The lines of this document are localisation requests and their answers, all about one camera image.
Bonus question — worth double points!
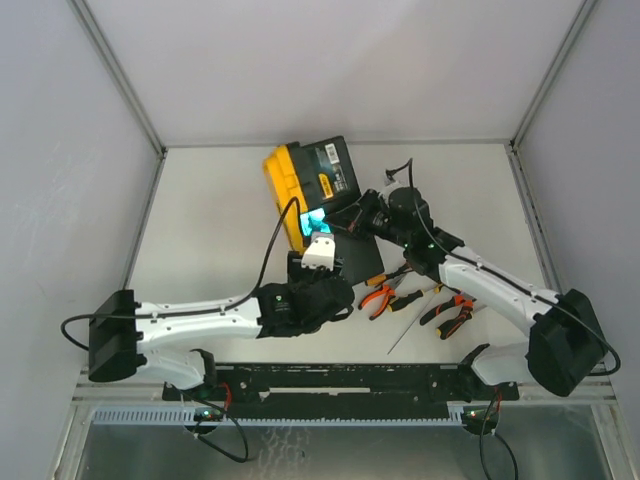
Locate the yellow black plastic toolbox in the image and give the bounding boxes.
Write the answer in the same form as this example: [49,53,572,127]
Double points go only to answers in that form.
[262,136,384,285]

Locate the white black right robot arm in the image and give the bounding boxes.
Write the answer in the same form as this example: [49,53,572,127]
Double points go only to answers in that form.
[325,187,613,397]

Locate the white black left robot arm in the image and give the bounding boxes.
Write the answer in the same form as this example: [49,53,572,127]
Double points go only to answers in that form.
[88,253,355,390]

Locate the orange needle nose pliers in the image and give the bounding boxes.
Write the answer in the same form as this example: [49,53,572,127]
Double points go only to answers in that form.
[358,277,403,321]

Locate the black orange long screwdriver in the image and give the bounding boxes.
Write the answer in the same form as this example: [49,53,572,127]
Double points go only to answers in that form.
[387,286,435,312]

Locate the thin metal rod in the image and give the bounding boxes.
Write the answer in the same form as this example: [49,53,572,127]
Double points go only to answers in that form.
[386,293,437,355]

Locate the black orange combination pliers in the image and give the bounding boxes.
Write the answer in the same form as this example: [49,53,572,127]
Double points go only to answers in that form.
[419,294,475,340]

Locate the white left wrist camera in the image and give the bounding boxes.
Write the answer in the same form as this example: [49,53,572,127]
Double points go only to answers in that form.
[301,232,336,271]

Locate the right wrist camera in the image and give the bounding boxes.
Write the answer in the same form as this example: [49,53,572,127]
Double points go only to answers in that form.
[381,175,402,195]

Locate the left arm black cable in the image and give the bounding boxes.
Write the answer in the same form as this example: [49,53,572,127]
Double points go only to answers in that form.
[59,196,309,354]

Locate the red handled screwdriver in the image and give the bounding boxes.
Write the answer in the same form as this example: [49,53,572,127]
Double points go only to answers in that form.
[384,265,410,282]

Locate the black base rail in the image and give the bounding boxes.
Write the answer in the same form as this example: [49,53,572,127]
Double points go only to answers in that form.
[192,363,496,405]

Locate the left base black cable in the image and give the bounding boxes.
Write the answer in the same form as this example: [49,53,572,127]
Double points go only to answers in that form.
[192,392,250,464]

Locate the base black cable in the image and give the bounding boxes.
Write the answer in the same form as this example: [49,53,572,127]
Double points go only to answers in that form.
[477,379,522,480]
[192,392,250,464]

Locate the grey cable duct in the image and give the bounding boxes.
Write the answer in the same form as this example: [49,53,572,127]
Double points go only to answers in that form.
[91,404,464,427]

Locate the right base black cable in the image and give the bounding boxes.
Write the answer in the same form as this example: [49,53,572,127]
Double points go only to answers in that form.
[477,379,522,480]

